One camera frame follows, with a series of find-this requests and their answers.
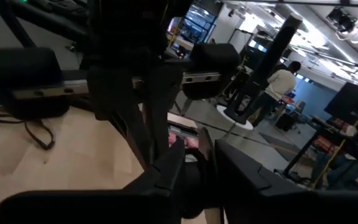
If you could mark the cluttered black desk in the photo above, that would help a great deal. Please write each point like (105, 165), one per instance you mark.
(337, 140)

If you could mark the grey tool case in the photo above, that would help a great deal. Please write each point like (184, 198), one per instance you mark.
(182, 129)

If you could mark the black monitor screen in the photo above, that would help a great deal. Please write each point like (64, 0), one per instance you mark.
(350, 102)

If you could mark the person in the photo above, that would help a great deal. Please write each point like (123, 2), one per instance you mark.
(280, 84)

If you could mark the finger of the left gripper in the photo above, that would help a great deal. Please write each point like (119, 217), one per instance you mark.
(117, 105)
(163, 105)

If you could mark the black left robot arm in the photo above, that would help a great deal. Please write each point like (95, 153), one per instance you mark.
(57, 21)

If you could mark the black hazard-striped floor mat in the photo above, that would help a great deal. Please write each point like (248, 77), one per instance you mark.
(278, 146)

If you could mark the black rig crossbar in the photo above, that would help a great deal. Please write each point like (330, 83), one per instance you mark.
(291, 2)

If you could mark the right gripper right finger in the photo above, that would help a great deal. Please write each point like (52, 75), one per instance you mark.
(291, 208)

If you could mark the black ceiling camera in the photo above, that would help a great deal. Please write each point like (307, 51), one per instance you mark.
(342, 20)

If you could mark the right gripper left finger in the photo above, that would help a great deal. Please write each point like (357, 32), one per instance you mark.
(104, 208)

